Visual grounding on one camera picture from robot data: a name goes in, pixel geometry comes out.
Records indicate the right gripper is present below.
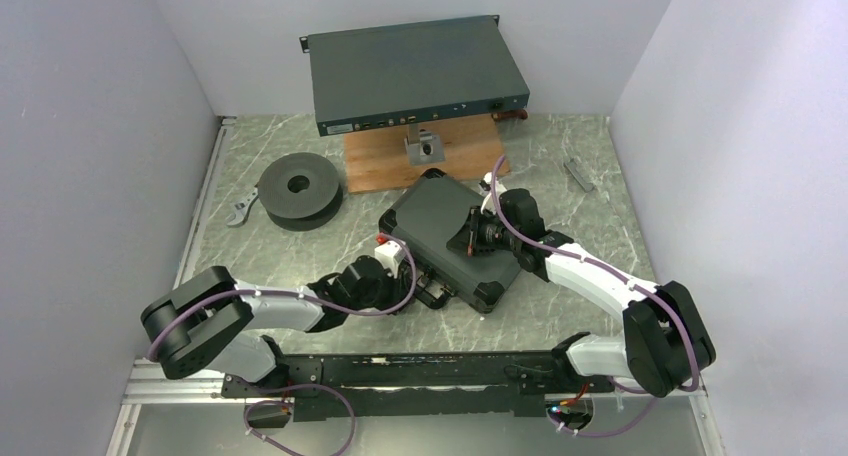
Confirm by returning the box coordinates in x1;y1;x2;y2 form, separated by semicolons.
447;208;520;258

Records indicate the black poker set case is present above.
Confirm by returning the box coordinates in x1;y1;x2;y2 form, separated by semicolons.
378;168;521;314

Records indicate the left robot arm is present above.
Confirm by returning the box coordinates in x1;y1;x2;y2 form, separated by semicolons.
140;256;419;396

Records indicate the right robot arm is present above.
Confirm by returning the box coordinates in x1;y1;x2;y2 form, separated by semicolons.
446;189;716;398

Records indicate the black filament spool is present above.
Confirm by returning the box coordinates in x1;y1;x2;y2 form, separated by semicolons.
258;152;344;232

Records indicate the grey metal bar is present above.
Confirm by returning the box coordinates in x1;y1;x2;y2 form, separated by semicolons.
563;159;595;193

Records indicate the wooden board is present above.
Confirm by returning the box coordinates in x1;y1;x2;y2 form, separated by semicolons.
344;115;505;193

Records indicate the silver wrench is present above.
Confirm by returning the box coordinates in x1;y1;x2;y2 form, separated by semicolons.
225;186;258;228

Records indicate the grey rack server box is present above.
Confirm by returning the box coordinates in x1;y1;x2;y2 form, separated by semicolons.
300;15;530;136

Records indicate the grey metal stand bracket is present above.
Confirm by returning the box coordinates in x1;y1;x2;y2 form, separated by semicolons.
404;123;445;166

